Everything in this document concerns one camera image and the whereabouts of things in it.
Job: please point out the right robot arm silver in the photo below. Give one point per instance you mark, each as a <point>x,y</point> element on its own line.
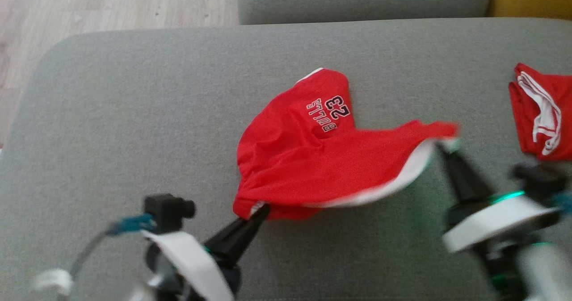
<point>532,269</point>

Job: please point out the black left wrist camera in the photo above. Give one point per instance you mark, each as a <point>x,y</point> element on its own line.
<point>167,211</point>

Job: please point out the red basketball shorts white hem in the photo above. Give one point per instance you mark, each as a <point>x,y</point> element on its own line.
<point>313,162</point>

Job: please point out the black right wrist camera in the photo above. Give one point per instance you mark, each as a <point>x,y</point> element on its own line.
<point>538,178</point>

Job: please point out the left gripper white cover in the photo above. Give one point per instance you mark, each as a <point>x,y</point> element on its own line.
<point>192,265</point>

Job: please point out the red basketball jersey white sleeves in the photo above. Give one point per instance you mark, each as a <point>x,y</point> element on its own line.
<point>525,113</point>

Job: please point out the grey fabric sofa seat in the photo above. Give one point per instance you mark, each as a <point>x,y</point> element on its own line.
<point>134,113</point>

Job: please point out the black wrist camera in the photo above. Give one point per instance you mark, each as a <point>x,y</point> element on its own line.
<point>538,178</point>
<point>167,211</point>

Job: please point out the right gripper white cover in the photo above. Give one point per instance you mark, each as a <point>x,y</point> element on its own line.
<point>496,220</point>

